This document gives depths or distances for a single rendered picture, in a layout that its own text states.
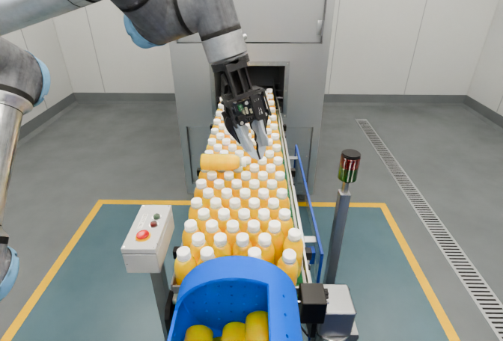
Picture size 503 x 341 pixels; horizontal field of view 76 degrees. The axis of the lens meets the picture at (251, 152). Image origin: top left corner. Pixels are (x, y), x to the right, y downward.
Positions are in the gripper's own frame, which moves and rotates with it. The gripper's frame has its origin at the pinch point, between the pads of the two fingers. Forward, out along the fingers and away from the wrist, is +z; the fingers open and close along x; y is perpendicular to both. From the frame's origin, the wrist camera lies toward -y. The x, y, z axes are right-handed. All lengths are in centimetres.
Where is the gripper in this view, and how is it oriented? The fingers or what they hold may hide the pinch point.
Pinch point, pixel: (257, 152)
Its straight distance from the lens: 68.1
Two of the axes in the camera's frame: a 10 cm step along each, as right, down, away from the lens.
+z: 2.9, 8.9, 3.5
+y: 2.5, 2.9, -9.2
